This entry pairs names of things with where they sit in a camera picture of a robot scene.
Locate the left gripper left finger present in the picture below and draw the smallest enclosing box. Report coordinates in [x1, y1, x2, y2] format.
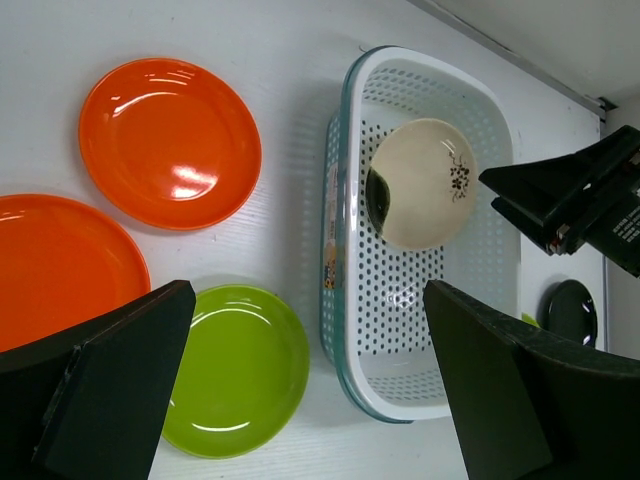
[1, 280, 196, 479]

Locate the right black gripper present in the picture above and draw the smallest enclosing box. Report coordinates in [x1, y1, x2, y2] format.
[479, 125, 639, 278]

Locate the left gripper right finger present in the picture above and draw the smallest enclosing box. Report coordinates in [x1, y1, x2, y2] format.
[423, 280, 639, 479]

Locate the green plate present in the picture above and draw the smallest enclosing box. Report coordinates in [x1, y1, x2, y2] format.
[162, 284, 310, 459]
[521, 313, 540, 328]

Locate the black plate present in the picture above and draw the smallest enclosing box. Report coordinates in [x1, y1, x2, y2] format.
[538, 279, 598, 348]

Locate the cream floral plate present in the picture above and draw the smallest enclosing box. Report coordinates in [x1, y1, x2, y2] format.
[365, 118, 478, 250]

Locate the orange plate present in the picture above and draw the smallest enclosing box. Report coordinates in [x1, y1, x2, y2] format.
[1, 194, 151, 351]
[77, 58, 262, 231]

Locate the white perforated plastic bin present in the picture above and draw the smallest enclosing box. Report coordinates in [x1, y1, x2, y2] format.
[320, 46, 520, 424]

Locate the aluminium rail back edge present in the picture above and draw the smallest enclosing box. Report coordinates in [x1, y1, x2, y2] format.
[410, 0, 612, 123]

